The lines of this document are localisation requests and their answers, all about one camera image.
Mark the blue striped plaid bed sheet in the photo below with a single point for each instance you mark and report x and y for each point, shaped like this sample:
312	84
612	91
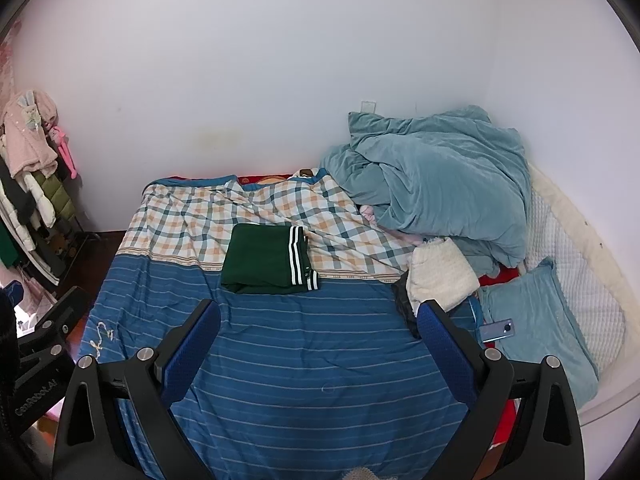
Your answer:
300	360

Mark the black hanging garment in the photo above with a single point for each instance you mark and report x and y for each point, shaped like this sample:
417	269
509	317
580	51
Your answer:
15	195

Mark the white wall outlet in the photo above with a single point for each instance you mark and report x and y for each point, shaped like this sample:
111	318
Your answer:
368	106

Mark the black clothes rack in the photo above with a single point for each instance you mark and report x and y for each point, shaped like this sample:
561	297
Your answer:
77	222

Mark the pink fuzzy garment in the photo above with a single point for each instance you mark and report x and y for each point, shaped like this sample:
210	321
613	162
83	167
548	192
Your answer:
27	135

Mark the white quilted mattress pad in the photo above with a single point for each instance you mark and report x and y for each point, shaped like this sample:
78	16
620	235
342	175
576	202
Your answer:
575	260

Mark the light blue pillow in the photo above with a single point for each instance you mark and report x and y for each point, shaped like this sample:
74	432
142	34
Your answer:
535	325

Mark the cream white fleece cloth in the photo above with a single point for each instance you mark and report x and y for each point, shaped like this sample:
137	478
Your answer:
440	272

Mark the small brown object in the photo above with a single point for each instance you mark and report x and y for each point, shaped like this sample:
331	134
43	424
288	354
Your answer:
306	173

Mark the teal blue quilt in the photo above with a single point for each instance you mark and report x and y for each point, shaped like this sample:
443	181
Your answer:
440	170

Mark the green hanging garment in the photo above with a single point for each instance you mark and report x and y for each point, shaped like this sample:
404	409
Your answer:
7	245

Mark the pink plush toy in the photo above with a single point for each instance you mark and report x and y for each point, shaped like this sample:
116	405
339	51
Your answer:
65	155

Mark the blue smartphone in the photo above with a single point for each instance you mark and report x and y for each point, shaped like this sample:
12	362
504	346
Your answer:
500	330

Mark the olive puffer jacket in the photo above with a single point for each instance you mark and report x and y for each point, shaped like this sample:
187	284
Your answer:
52	190

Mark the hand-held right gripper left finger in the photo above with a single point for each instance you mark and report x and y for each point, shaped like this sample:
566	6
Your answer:
192	345

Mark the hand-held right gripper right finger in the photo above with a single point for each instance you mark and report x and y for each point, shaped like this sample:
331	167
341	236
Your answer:
445	355

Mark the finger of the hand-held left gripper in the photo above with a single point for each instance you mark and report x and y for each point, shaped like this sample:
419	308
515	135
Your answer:
62	317

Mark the dark cloth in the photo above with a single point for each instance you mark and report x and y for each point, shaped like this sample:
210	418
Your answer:
407	310

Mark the white puffer jacket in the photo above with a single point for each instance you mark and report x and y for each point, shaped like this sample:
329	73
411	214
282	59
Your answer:
45	212

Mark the pale pink cloth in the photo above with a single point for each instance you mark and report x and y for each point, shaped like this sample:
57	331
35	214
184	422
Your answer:
369	212

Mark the green garment with white stripes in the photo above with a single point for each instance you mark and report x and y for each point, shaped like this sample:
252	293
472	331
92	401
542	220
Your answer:
260	260

